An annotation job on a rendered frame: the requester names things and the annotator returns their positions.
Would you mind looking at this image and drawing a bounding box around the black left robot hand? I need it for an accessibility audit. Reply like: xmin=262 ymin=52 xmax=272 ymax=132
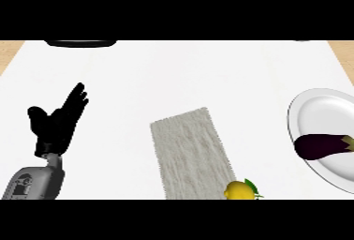
xmin=26 ymin=82 xmax=89 ymax=158

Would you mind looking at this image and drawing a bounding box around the grey woven placemat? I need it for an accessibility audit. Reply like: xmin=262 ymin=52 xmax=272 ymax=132
xmin=148 ymin=106 xmax=238 ymax=201

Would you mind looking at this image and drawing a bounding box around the dark purple eggplant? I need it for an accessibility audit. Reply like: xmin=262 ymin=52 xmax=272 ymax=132
xmin=293 ymin=133 xmax=354 ymax=161

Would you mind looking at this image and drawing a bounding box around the white plate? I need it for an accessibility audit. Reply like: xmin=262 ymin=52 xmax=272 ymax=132
xmin=285 ymin=87 xmax=354 ymax=195

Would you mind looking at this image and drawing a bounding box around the black round object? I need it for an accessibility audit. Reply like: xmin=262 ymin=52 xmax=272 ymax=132
xmin=42 ymin=39 xmax=117 ymax=49

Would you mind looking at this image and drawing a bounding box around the yellow lemon with leaf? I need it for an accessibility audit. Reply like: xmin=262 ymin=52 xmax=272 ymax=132
xmin=222 ymin=178 xmax=265 ymax=201

